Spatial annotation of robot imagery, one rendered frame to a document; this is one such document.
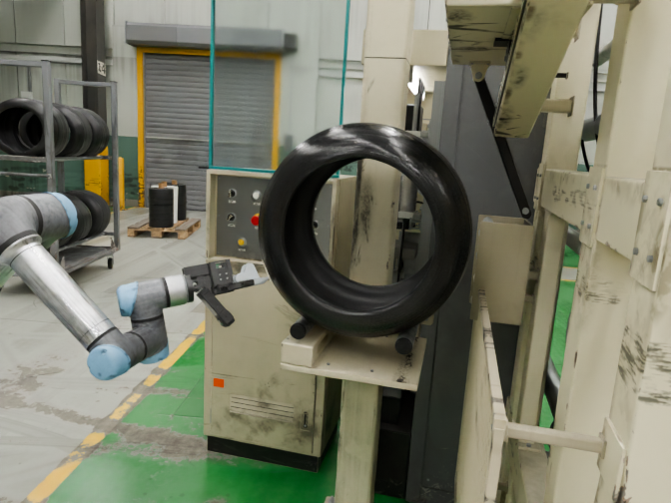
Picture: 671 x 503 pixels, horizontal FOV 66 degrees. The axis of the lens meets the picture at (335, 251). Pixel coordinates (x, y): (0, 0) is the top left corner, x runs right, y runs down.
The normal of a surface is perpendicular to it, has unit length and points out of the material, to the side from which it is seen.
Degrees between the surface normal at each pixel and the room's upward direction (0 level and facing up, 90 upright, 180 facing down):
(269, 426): 90
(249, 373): 90
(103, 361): 90
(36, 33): 90
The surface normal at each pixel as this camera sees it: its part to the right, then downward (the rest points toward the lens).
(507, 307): -0.23, 0.17
